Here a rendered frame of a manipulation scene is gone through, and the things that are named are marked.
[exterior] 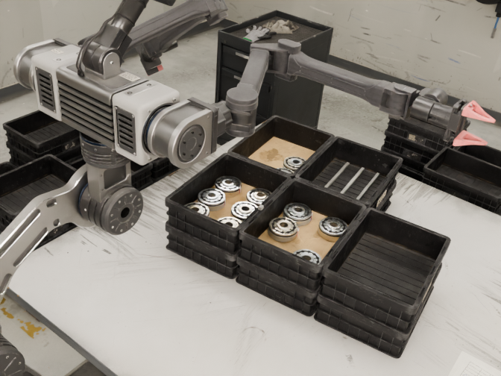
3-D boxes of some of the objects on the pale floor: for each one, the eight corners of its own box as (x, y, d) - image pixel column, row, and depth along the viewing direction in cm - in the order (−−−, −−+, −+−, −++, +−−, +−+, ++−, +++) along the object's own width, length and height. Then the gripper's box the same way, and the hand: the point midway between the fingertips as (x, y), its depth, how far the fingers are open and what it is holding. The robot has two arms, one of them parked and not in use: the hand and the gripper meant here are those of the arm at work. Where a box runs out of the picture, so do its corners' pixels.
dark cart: (264, 183, 379) (278, 51, 328) (212, 157, 400) (218, 30, 349) (314, 150, 419) (333, 27, 368) (264, 127, 441) (276, 9, 390)
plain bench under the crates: (371, 732, 161) (436, 635, 121) (21, 401, 236) (-9, 274, 197) (534, 371, 269) (598, 257, 230) (259, 223, 345) (271, 117, 305)
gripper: (422, 134, 154) (479, 156, 146) (432, 97, 148) (493, 118, 140) (432, 126, 158) (488, 146, 151) (442, 89, 152) (502, 109, 145)
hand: (487, 131), depth 146 cm, fingers open, 6 cm apart
